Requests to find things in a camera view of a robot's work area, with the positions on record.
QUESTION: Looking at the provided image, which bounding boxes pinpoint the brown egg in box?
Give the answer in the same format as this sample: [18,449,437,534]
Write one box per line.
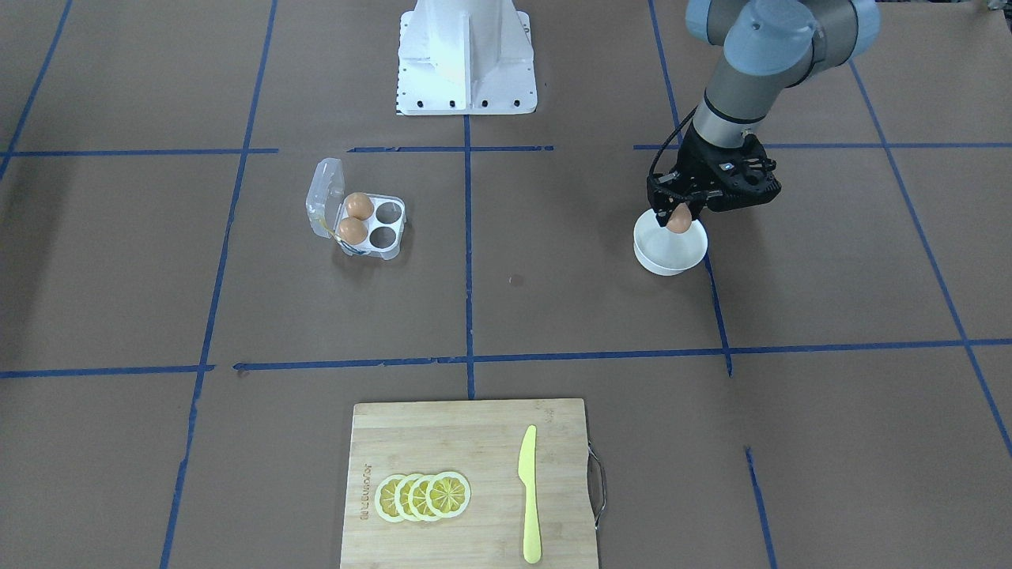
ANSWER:
[344,192,375,220]
[336,217,369,247]

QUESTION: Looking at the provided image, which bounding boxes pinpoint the white bowl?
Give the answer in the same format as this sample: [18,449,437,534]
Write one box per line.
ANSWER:
[633,209,708,277]

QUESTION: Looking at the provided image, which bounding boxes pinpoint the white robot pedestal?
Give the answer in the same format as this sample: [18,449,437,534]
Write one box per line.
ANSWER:
[395,1,538,116]

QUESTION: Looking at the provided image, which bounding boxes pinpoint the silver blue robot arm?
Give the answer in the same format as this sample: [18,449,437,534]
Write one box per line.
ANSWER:
[646,1,882,232]

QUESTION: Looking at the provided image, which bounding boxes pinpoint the yellow plastic knife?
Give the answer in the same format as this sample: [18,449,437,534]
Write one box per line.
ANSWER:
[517,424,542,565]

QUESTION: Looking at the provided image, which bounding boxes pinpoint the lemon slice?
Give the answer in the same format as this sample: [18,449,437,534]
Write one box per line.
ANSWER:
[373,474,404,523]
[427,471,471,520]
[407,475,436,522]
[393,474,420,522]

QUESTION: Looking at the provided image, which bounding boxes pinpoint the bamboo cutting board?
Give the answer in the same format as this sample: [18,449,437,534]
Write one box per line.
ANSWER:
[340,398,599,568]

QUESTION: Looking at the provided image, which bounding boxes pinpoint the brown egg from bowl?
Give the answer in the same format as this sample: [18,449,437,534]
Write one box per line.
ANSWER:
[665,204,693,235]

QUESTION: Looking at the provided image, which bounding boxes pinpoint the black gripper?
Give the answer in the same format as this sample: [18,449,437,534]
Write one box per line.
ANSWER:
[647,130,782,227]

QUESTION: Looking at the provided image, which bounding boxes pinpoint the clear plastic egg box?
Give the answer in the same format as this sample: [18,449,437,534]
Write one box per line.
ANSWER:
[306,158,407,262]

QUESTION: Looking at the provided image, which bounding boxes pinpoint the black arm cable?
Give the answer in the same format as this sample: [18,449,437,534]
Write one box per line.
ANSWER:
[650,107,698,179]

